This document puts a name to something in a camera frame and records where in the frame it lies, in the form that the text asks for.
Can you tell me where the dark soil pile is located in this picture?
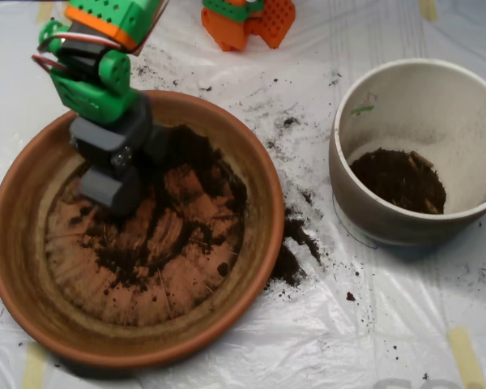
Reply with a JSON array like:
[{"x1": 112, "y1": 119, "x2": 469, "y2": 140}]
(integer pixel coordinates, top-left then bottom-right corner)
[{"x1": 70, "y1": 124, "x2": 249, "y2": 291}]

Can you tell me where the spilled dark soil heap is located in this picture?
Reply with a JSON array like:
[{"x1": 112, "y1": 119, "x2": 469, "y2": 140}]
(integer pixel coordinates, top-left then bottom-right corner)
[{"x1": 262, "y1": 207, "x2": 323, "y2": 293}]

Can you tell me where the white plastic cover sheet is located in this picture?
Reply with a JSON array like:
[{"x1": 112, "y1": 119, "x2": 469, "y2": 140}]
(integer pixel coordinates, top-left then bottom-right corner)
[{"x1": 0, "y1": 0, "x2": 486, "y2": 389}]

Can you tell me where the beige masking tape strip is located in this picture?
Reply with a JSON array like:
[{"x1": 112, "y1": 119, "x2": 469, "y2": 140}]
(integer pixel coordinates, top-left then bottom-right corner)
[
  {"x1": 420, "y1": 0, "x2": 439, "y2": 22},
  {"x1": 35, "y1": 0, "x2": 56, "y2": 24},
  {"x1": 446, "y1": 326, "x2": 486, "y2": 389},
  {"x1": 21, "y1": 343, "x2": 49, "y2": 389}
]

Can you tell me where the white ceramic pot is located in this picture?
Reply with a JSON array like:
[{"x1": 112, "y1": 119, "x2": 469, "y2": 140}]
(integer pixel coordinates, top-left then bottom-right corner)
[{"x1": 328, "y1": 58, "x2": 486, "y2": 247}]

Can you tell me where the terracotta clay saucer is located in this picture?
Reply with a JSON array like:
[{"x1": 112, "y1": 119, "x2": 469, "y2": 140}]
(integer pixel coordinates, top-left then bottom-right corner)
[{"x1": 0, "y1": 90, "x2": 286, "y2": 370}]

